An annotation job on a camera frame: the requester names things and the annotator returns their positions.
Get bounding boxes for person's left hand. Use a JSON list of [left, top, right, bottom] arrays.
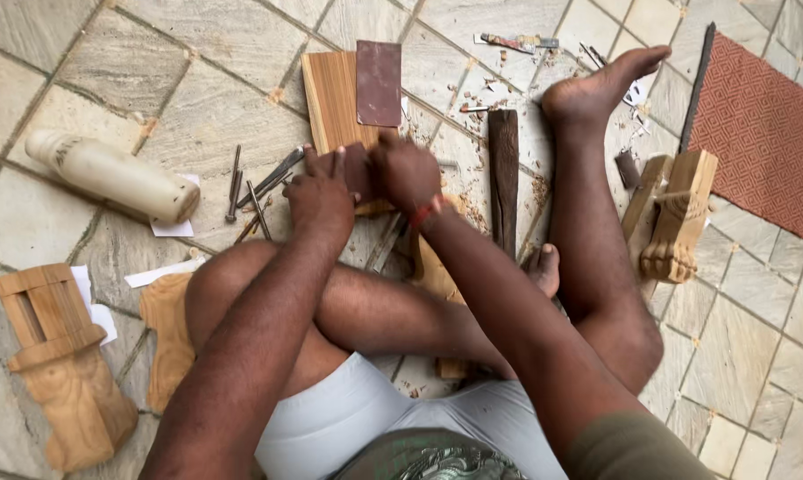
[[283, 144, 360, 234]]

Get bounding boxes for person's right hand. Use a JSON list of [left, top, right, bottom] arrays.
[[368, 129, 445, 217]]

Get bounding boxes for small dark sandpaper piece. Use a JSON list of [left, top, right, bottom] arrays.
[[338, 142, 377, 203]]

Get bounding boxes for light brown wooden plank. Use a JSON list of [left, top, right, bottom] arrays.
[[300, 51, 403, 217]]

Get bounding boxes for maroon sandpaper sheet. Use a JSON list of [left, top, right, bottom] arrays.
[[355, 40, 403, 128]]

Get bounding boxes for thin metal chisel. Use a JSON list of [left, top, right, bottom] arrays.
[[246, 179, 273, 241]]

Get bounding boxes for red thread wristband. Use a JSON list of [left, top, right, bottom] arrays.
[[408, 194, 446, 232]]

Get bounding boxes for short metal punch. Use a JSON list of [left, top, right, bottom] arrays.
[[224, 169, 244, 225]]

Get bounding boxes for dark wooden bar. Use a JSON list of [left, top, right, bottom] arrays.
[[487, 109, 521, 260]]

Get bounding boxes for person's left leg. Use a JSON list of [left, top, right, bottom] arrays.
[[184, 239, 562, 401]]

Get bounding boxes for person's leg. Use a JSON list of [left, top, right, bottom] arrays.
[[540, 44, 673, 396], [184, 239, 562, 401]]

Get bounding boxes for folding knife tool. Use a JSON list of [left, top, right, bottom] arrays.
[[474, 32, 561, 56]]

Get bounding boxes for white paper strip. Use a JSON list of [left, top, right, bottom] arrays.
[[124, 256, 207, 289]]

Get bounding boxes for cream carved wooden cylinder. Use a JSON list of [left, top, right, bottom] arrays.
[[24, 128, 201, 225]]

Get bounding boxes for person's right leg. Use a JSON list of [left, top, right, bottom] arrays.
[[540, 44, 673, 396]]

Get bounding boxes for flat carved wooden piece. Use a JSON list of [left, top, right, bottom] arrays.
[[139, 271, 197, 415]]

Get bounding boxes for thin metal tools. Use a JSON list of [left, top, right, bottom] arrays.
[[578, 41, 609, 69]]

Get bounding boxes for grey sandpaper scrap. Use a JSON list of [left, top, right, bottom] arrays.
[[615, 149, 643, 190]]

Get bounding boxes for white paper scraps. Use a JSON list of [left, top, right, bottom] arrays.
[[623, 79, 650, 109]]

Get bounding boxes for white shorts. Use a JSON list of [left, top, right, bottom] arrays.
[[254, 351, 570, 480]]

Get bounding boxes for carved lion paw wooden leg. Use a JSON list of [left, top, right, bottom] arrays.
[[620, 149, 719, 302]]

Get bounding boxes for carved wooden furniture leg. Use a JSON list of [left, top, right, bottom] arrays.
[[0, 263, 140, 473]]

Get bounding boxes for red patterned mat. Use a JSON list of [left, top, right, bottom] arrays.
[[679, 22, 803, 245]]

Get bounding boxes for olive patterned shirt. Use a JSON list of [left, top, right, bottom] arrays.
[[327, 409, 719, 480]]

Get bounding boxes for wooden handled chisel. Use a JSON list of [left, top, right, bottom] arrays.
[[234, 195, 273, 245]]

